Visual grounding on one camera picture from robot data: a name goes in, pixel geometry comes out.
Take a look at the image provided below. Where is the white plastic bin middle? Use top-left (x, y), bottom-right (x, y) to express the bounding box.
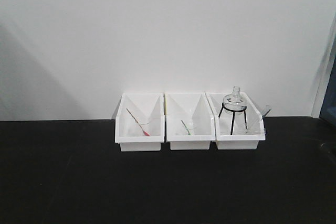
top-left (165, 93), bottom-right (216, 151)

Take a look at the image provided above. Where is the white plastic bin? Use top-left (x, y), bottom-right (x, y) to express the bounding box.
top-left (205, 92), bottom-right (265, 150)
top-left (165, 93), bottom-right (216, 151)
top-left (115, 93), bottom-right (165, 152)

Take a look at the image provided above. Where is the white plastic bin left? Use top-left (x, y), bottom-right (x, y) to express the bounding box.
top-left (115, 93), bottom-right (165, 152)

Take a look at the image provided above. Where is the green tipped pipette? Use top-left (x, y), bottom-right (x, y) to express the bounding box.
top-left (181, 120), bottom-right (191, 135)

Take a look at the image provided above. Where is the red tipped pipette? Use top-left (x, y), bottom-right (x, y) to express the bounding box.
top-left (126, 108), bottom-right (150, 136)

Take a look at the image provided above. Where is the glass alcohol lamp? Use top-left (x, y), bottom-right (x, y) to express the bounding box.
top-left (223, 86), bottom-right (246, 111)

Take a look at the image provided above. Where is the white plastic bin right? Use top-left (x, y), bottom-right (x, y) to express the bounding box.
top-left (205, 92), bottom-right (265, 150)

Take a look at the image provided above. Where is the clear glass test tube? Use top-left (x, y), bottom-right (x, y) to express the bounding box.
top-left (246, 104), bottom-right (272, 133)

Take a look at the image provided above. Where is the black wire tripod stand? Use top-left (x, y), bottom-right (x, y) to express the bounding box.
top-left (218, 103), bottom-right (248, 135)

